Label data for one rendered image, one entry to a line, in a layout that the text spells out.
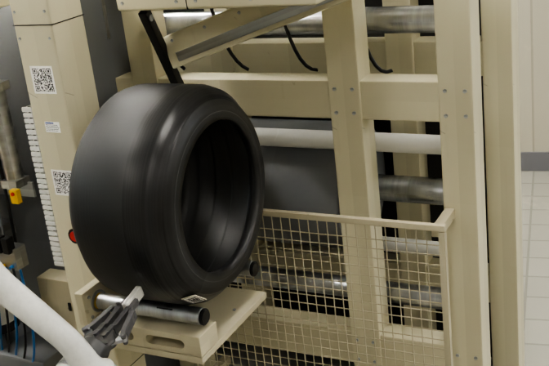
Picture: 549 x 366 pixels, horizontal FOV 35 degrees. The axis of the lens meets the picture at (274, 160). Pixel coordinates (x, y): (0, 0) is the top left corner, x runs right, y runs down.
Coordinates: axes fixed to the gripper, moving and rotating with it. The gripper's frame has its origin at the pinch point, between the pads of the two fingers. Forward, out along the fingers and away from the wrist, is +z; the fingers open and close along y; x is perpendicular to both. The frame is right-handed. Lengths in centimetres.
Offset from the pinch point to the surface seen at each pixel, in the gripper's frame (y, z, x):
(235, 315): -9.2, 25.4, 27.1
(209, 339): -11.4, 9.2, 20.0
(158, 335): 1.4, 5.1, 17.4
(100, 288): 23.3, 13.0, 11.8
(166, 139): -9.1, 19.8, -34.7
